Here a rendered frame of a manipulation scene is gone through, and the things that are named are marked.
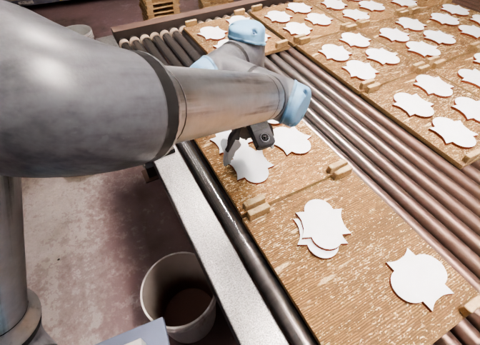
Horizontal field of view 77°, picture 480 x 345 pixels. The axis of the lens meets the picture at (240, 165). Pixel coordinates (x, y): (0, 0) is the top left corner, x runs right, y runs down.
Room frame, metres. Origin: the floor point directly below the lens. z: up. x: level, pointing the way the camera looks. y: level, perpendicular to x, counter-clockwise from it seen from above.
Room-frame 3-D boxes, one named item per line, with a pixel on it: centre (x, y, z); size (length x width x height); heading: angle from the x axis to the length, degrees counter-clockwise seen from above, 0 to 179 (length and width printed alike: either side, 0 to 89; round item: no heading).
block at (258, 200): (0.43, -0.04, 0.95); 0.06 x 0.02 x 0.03; 117
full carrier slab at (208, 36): (1.38, 0.03, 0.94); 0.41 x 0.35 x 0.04; 29
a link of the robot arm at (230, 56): (0.50, 0.03, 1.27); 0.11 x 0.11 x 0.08; 55
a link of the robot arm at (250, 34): (0.59, -0.01, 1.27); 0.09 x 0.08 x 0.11; 145
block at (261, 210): (0.41, -0.05, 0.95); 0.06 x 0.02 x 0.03; 118
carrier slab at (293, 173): (0.67, -0.06, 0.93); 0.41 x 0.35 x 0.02; 27
